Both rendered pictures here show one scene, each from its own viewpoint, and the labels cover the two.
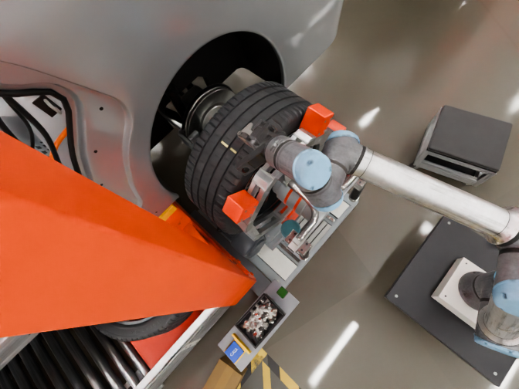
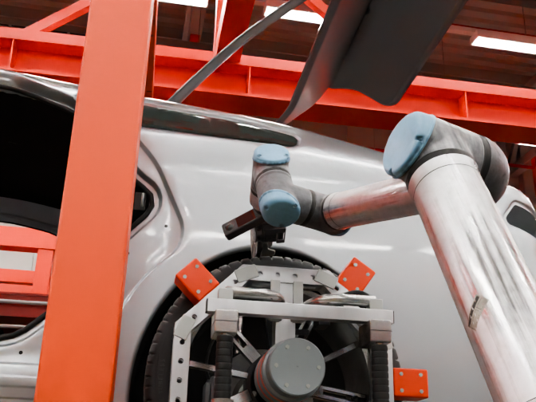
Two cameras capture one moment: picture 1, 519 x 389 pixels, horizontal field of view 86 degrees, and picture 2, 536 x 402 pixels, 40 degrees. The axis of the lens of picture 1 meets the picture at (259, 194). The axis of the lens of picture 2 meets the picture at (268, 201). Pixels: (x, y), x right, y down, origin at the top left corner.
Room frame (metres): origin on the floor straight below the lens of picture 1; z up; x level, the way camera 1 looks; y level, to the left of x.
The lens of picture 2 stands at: (-1.32, -0.61, 0.58)
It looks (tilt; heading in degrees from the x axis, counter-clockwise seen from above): 22 degrees up; 17
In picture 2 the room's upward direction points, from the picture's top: 2 degrees clockwise
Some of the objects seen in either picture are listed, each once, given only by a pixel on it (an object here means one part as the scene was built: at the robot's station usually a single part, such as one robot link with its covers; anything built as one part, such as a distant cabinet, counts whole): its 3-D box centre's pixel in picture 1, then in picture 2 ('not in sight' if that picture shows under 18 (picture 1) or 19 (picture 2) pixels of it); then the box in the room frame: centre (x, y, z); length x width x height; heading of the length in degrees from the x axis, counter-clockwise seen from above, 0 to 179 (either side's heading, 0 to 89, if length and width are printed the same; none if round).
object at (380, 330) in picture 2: (354, 177); (374, 333); (0.32, -0.37, 0.93); 0.09 x 0.05 x 0.05; 26
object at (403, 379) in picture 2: (332, 134); (406, 384); (0.57, -0.41, 0.85); 0.09 x 0.08 x 0.07; 116
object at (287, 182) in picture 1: (293, 207); (252, 289); (0.28, -0.09, 1.03); 0.19 x 0.18 x 0.11; 26
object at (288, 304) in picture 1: (259, 323); not in sight; (-0.04, 0.25, 0.44); 0.43 x 0.17 x 0.03; 116
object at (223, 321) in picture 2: (298, 242); (224, 324); (0.17, -0.06, 0.93); 0.09 x 0.05 x 0.05; 26
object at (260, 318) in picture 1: (261, 319); not in sight; (-0.03, 0.22, 0.51); 0.20 x 0.14 x 0.13; 115
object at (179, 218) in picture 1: (179, 231); not in sight; (0.48, 0.43, 0.69); 0.52 x 0.17 x 0.35; 26
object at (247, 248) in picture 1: (235, 228); not in sight; (0.52, 0.23, 0.26); 0.42 x 0.18 x 0.35; 26
